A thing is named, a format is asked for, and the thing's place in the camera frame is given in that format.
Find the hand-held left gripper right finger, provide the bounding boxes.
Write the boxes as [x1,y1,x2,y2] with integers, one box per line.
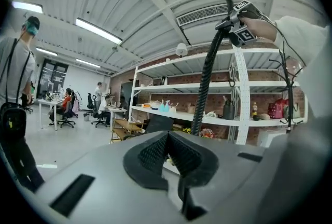
[169,131,267,224]

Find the black door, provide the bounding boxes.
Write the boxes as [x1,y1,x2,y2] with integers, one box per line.
[37,59,70,99]

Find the black vacuum hose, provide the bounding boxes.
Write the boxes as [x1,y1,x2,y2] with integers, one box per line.
[191,0,236,137]

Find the green and white handbag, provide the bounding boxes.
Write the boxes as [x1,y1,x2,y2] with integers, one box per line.
[284,102,301,119]

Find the person's right hand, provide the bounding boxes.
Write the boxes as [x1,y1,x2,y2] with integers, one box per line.
[245,18,278,43]

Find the pink handbag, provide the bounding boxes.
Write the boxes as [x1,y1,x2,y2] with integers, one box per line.
[268,99,286,119]

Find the white rectangular table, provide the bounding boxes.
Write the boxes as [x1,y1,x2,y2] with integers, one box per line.
[38,98,64,131]
[108,107,128,132]

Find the white microwave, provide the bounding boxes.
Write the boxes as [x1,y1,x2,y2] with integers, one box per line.
[259,131,281,147]

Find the black coat rack stand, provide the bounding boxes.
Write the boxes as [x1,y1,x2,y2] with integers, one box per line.
[269,48,305,135]

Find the white ceiling air conditioner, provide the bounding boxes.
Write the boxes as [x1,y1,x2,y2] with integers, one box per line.
[176,4,234,27]

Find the black office chair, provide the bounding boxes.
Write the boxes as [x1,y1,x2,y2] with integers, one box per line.
[57,100,76,129]
[86,92,95,116]
[91,100,108,128]

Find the white metal shelving unit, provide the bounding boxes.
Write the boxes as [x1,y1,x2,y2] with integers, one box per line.
[129,45,308,146]

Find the black folding chair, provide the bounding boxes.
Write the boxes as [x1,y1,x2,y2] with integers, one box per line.
[145,115,174,134]

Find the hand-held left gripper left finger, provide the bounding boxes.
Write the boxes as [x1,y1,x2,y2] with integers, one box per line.
[35,131,186,224]

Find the colourful artificial flowers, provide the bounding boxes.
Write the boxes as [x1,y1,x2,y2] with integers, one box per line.
[201,128,215,139]

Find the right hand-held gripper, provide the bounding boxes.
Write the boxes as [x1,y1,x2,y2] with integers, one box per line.
[214,0,261,48]

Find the long ceiling light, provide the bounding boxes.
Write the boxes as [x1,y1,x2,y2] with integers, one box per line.
[36,47,58,57]
[11,1,44,14]
[75,18,122,45]
[76,58,101,68]

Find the white wall lamp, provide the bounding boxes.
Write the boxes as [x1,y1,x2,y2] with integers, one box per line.
[175,43,188,57]

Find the dark grey jug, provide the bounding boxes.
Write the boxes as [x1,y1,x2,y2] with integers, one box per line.
[223,95,236,120]

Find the person's right forearm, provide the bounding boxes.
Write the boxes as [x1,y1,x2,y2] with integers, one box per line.
[273,15,332,120]

